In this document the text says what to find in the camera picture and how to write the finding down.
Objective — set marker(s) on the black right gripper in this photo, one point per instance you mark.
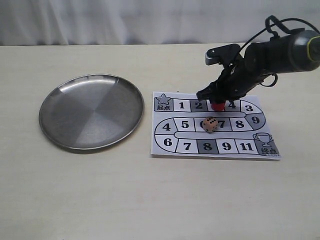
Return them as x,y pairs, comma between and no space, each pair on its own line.
234,83

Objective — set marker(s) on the red cylinder game piece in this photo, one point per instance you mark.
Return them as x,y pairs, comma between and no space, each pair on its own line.
218,107

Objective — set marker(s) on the wooden six-sided die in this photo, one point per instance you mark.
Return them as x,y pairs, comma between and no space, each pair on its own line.
210,124

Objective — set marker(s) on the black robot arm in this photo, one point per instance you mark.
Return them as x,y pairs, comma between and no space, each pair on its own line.
299,52

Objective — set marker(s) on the paper number game board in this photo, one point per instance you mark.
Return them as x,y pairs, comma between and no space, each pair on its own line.
184,126

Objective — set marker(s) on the round stainless steel plate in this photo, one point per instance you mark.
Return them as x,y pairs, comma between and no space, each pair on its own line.
91,112

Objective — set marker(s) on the white fabric backdrop curtain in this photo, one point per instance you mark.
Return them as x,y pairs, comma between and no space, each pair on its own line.
121,22

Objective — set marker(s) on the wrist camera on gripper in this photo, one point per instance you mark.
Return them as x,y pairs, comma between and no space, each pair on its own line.
222,55

